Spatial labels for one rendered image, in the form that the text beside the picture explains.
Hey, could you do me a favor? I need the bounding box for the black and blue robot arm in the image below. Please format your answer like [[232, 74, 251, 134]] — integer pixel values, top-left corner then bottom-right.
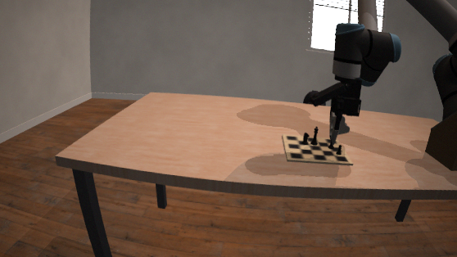
[[310, 0, 457, 120]]

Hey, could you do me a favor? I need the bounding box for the tan and black chessboard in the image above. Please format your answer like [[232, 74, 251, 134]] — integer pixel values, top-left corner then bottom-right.
[[283, 134, 353, 165]]

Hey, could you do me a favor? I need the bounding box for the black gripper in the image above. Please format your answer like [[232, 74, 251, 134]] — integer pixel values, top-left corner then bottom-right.
[[329, 75, 362, 145]]

